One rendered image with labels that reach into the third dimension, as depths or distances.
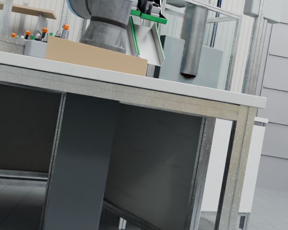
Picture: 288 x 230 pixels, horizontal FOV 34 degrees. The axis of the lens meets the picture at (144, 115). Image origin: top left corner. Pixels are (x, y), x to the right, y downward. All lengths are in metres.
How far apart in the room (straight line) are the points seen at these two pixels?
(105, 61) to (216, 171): 2.06
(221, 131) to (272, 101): 3.42
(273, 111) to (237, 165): 5.36
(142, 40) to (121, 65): 0.98
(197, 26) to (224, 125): 0.69
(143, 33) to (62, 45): 1.05
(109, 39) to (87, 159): 0.37
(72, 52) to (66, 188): 0.41
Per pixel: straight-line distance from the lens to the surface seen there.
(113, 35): 1.45
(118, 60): 1.33
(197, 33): 3.20
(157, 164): 2.59
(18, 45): 1.85
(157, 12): 2.24
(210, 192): 3.28
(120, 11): 1.47
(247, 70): 3.46
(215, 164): 3.26
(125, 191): 2.85
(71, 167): 1.44
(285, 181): 6.77
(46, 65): 1.21
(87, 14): 1.59
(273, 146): 6.65
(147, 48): 2.27
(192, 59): 3.16
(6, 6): 2.17
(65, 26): 2.01
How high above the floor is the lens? 0.77
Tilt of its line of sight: 1 degrees down
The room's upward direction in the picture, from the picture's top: 10 degrees clockwise
